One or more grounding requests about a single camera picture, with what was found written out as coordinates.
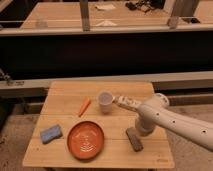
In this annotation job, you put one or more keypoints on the metal clamp bracket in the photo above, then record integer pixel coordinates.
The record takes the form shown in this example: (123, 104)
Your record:
(9, 81)

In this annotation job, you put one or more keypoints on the grey metal post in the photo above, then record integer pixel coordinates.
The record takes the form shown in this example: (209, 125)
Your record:
(84, 9)

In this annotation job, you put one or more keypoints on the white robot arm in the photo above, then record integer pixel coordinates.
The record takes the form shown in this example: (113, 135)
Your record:
(197, 131)

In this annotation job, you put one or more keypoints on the white mug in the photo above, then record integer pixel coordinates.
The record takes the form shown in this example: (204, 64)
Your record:
(105, 100)

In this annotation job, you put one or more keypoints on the blue sponge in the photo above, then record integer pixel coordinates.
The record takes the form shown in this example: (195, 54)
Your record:
(50, 134)

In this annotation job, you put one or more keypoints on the dark grey eraser block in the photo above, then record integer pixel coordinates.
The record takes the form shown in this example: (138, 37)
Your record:
(134, 139)

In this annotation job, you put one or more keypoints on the folded white paper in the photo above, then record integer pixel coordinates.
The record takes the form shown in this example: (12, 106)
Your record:
(106, 23)

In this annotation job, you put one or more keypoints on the orange round plate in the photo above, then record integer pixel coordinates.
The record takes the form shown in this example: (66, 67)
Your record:
(85, 140)

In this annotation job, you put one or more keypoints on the white paper sheet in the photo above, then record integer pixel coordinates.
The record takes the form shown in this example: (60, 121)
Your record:
(105, 7)

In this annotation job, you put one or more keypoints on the orange carrot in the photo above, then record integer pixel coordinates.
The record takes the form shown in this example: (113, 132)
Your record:
(84, 106)

